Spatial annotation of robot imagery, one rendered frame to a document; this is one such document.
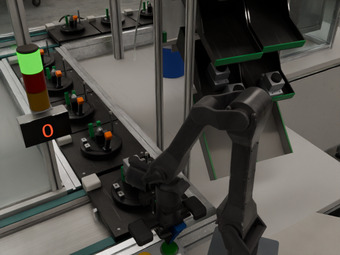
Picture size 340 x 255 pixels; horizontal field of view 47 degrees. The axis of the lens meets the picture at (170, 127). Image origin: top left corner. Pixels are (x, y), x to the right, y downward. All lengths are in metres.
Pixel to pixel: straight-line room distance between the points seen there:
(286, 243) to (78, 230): 0.59
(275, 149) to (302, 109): 1.07
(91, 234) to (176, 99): 0.86
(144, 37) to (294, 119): 0.98
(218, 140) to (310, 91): 1.20
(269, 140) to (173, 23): 0.82
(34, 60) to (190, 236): 0.61
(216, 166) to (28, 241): 0.56
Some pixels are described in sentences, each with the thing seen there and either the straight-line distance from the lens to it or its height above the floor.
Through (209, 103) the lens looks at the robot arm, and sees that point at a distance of 0.69.
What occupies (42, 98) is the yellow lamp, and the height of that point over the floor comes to 1.29.
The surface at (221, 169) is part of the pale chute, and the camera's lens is 1.18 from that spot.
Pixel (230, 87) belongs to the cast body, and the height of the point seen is 1.27.
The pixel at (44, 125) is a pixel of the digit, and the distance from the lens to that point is 1.03.
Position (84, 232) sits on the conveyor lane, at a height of 0.92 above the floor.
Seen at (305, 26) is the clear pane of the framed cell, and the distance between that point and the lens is 2.25.
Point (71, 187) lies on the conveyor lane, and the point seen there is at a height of 0.96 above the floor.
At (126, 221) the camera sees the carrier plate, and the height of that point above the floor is 0.97.
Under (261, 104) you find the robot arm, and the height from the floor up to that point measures 1.45.
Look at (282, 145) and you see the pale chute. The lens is 1.30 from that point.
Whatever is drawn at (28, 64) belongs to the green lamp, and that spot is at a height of 1.39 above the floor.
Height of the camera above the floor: 1.77
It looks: 35 degrees down
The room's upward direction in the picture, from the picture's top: straight up
